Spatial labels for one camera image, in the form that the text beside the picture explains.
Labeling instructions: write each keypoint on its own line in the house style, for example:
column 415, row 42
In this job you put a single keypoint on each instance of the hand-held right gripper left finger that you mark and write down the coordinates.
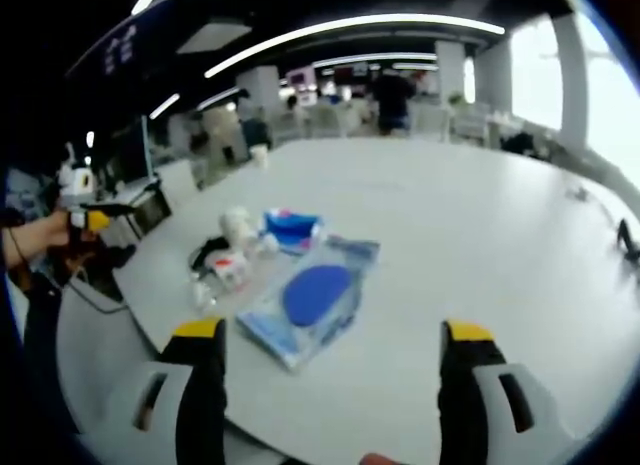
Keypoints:
column 197, row 385

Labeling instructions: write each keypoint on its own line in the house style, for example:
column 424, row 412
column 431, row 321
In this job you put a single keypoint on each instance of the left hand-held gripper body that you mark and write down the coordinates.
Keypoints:
column 74, row 182

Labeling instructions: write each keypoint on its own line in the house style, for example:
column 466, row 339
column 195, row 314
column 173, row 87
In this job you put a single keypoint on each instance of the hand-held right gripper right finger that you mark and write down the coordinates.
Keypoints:
column 462, row 385

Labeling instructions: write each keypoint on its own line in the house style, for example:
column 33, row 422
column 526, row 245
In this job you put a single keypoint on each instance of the small white plastic item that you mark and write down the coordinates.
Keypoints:
column 202, row 296

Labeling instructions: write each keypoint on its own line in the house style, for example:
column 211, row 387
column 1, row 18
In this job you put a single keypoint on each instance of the white box with red label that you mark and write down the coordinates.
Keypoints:
column 231, row 270

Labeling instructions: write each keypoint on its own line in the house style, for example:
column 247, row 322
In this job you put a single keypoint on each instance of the blue paddle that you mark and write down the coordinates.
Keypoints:
column 315, row 290

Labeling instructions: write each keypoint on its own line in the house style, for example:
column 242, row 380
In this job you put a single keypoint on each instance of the blue and white packet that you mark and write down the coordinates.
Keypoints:
column 292, row 227

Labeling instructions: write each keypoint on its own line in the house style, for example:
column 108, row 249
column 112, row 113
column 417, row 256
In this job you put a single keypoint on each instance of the white tabletop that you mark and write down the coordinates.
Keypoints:
column 425, row 210

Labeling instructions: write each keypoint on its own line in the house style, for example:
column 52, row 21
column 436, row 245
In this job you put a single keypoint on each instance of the person's left hand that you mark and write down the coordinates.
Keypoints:
column 56, row 227

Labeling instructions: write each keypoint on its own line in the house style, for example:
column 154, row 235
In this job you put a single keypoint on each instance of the person's right hand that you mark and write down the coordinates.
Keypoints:
column 380, row 459

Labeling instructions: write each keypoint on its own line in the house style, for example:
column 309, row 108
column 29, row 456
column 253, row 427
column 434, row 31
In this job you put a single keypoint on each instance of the black box appliance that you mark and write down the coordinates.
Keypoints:
column 150, row 210

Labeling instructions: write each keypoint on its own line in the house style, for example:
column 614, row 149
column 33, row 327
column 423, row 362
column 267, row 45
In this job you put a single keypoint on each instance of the dark monitor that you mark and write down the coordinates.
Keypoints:
column 131, row 152

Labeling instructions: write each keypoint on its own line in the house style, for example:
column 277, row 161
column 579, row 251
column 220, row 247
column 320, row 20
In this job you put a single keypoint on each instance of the white cup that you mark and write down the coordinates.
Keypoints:
column 260, row 155

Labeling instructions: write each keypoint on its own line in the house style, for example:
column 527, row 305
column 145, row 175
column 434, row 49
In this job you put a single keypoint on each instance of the black clip object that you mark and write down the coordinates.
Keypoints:
column 627, row 240

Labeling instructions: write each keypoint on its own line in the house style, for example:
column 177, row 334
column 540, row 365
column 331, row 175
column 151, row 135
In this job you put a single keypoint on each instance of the small dark object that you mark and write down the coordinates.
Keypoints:
column 580, row 192

